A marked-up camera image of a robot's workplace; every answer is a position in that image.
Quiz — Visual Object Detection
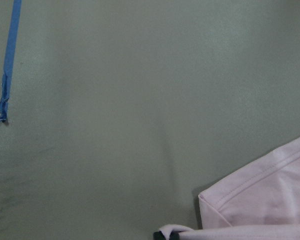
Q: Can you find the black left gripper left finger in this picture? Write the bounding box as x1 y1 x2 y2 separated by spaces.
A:
153 231 165 240

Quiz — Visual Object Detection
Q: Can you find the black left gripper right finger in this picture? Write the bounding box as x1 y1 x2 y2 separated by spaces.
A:
169 232 180 240

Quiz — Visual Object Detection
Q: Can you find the pink Snoopy t-shirt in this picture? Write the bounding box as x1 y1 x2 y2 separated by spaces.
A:
157 137 300 240

